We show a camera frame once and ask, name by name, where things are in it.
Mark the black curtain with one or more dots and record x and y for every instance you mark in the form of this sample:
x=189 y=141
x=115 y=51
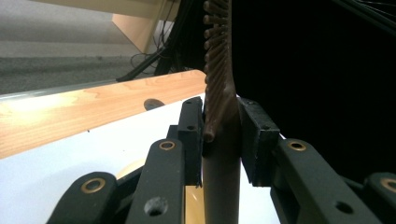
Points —
x=311 y=77

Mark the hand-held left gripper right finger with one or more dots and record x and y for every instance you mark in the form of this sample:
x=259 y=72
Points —
x=258 y=146

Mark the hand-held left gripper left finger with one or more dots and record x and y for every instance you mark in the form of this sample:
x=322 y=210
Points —
x=190 y=133

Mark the light wooden furniture panel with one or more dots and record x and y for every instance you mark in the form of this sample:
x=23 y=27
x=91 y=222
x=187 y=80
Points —
x=137 y=21

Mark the white table sheet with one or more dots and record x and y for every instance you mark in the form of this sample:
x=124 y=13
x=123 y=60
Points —
x=77 y=161

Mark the brown hairbrush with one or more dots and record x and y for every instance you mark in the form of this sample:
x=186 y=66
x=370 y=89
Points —
x=221 y=124

